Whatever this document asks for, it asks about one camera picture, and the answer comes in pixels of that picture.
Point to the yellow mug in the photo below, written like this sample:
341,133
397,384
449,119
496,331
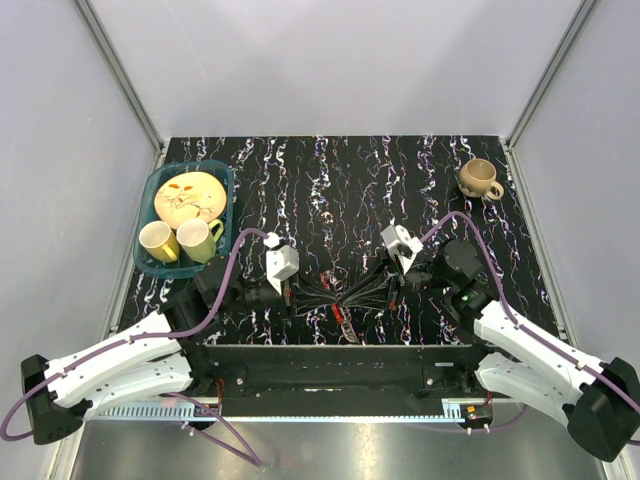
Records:
199,238
159,240

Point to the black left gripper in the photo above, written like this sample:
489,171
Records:
293,293

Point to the cream floral plate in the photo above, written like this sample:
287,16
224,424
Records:
190,195

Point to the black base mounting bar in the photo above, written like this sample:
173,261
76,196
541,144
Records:
342,383

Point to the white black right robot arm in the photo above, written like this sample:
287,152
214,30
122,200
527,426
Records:
596,401

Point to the beige ceramic cup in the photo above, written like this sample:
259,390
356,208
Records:
478,178

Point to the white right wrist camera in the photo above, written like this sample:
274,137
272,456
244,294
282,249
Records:
401,246

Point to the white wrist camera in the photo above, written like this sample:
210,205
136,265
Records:
401,246
282,261

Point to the teal plastic bin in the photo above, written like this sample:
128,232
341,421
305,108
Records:
220,170

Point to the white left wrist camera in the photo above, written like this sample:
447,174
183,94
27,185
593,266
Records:
282,261

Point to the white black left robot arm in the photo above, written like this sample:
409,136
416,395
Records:
163,353

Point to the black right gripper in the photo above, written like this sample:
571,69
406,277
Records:
392,276

